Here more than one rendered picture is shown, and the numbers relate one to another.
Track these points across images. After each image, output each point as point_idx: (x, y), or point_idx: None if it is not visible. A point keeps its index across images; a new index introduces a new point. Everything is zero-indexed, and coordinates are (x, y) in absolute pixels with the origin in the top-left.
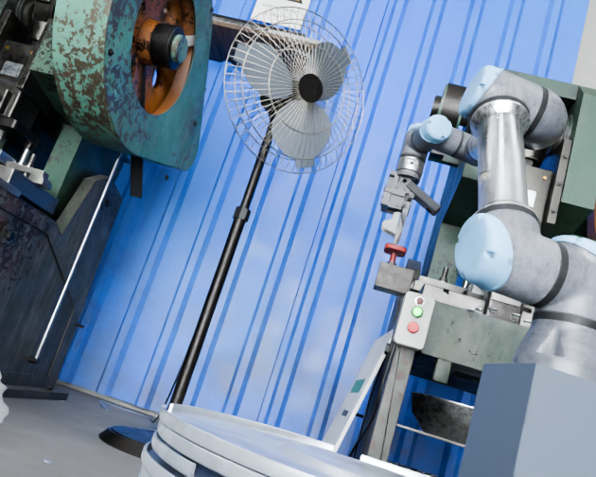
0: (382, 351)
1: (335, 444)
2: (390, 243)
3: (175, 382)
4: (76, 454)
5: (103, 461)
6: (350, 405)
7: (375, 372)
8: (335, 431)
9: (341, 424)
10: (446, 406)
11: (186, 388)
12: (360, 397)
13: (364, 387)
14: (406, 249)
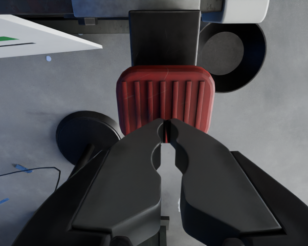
0: (5, 24)
1: (81, 43)
2: (208, 131)
3: (59, 177)
4: (173, 155)
5: (167, 147)
6: (13, 43)
7: (40, 27)
8: (16, 48)
9: (33, 45)
10: None
11: (78, 166)
12: (60, 35)
13: (51, 34)
14: (205, 70)
